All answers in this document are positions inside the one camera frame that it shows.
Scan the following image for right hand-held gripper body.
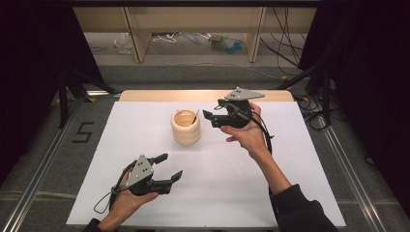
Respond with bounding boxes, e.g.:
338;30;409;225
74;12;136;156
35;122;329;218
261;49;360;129
214;86;266;130

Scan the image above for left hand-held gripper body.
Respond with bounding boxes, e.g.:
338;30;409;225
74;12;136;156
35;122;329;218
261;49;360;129
125;155;165;197

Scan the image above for cream ribbed holder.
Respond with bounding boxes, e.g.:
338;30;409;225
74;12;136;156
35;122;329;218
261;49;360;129
170;108;201;146

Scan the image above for person's right hand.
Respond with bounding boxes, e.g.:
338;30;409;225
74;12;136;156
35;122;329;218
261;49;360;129
220;101;274;162

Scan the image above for person's left hand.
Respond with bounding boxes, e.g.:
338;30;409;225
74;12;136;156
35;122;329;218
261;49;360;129
107;170;160;223

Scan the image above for wooden table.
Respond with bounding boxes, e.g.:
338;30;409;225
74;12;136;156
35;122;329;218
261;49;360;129
119;89;295;102

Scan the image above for white table cover sheet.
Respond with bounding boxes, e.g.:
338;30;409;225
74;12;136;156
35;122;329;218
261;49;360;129
66;101;346;228

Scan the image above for bag of colourful items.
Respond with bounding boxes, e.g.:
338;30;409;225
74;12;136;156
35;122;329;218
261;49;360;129
209;33;248;55

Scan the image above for black tape floor mark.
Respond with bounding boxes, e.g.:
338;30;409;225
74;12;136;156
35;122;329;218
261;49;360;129
72;121;95;144

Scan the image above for black metal stand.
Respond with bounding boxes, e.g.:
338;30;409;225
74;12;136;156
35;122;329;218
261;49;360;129
277;61;333;127
57;64;117;130

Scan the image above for wooden shelf unit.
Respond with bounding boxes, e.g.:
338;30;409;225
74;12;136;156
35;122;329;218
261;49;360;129
73;6;318;64

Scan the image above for clear plastic bag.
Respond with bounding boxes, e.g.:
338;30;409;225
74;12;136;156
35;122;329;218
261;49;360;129
113;32;133;55

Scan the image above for dark curtain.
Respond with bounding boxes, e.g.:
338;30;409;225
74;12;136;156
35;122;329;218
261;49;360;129
0;0;104;187
299;0;410;207

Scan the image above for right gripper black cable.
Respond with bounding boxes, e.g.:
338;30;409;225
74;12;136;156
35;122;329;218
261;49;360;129
250;110;280;223

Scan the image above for white floor cable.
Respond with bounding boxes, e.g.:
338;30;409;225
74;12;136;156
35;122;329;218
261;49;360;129
147;44;284;81

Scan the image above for coiled black floor cables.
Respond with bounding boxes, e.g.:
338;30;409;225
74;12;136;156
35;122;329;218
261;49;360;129
294;95;329;131

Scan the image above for white cord tangle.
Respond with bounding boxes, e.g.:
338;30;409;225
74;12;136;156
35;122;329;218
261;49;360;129
152;32;182;44

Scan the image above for hanging black cables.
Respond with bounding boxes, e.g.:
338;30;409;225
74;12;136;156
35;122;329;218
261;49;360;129
260;6;308;69

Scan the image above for aluminium floor rail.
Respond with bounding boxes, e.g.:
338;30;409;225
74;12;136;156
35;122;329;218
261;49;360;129
317;122;388;232
0;96;85;232

